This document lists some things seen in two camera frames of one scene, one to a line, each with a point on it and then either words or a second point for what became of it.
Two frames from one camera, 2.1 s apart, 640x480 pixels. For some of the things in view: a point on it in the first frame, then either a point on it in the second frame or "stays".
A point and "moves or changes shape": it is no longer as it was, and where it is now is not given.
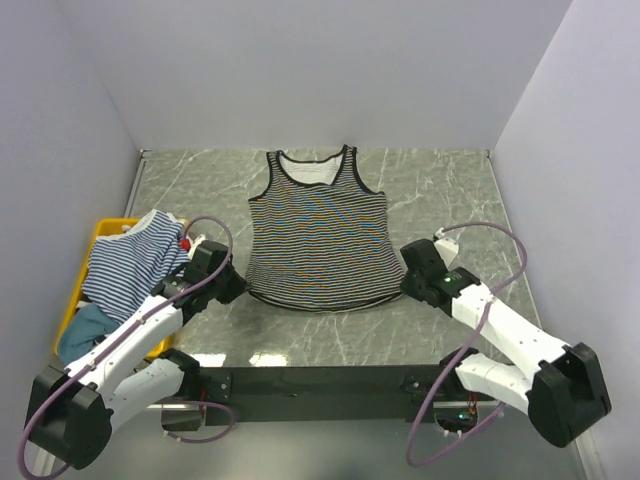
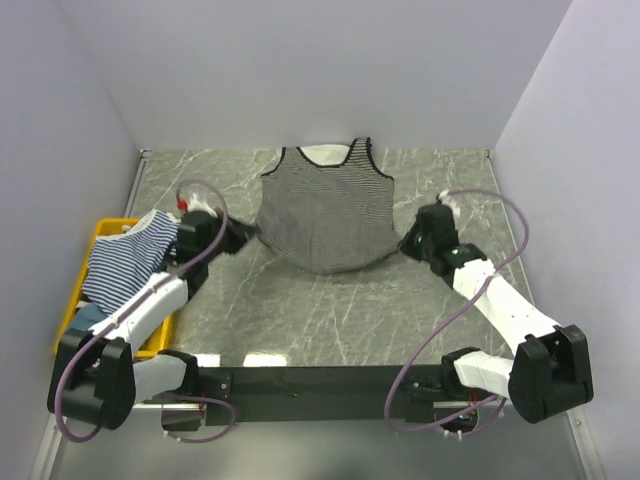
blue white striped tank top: (124, 268) stays
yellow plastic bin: (103, 228) stays
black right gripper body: (412, 285) → (415, 245)
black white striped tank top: (319, 237) moves or changes shape
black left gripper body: (228, 285) → (233, 239)
